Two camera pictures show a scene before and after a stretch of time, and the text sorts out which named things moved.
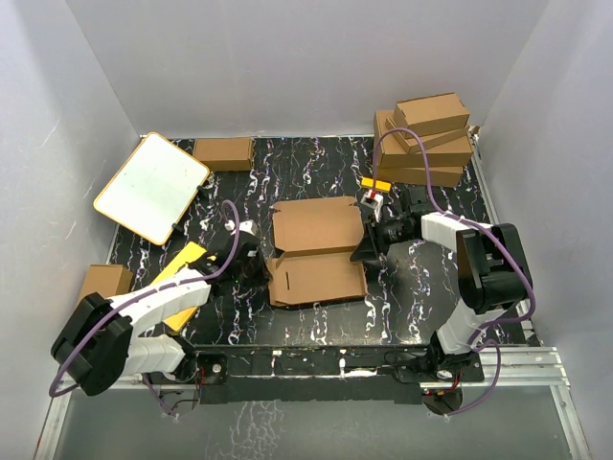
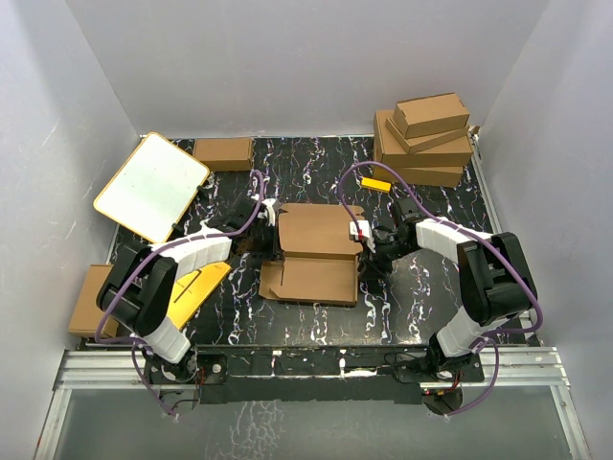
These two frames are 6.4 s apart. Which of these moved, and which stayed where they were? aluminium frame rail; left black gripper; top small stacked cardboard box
Moved: left black gripper
Stayed: top small stacked cardboard box; aluminium frame rail
